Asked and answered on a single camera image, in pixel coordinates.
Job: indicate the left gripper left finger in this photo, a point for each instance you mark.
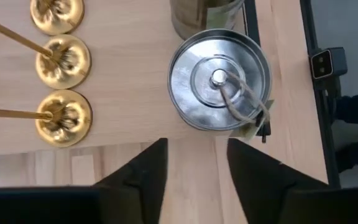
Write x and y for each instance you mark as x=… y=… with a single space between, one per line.
x=129 y=199

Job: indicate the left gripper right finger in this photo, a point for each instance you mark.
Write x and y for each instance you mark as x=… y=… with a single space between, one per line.
x=266 y=193

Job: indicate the tall brass candlestick holder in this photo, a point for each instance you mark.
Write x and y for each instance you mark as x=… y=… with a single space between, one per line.
x=57 y=15
x=65 y=63
x=65 y=123

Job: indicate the silver candle tin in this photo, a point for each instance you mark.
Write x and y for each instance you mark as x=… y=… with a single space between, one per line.
x=197 y=93
x=194 y=15

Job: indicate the dark blurry floor object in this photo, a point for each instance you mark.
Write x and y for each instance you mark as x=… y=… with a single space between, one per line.
x=357 y=107
x=357 y=155

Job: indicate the wooden riser shelf black legs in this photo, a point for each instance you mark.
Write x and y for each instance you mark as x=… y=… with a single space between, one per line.
x=129 y=93

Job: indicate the black aluminium rig frame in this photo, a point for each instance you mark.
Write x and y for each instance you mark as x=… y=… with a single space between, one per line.
x=320 y=124

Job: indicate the black table-level camera box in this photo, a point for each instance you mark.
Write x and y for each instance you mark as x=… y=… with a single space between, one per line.
x=328 y=62

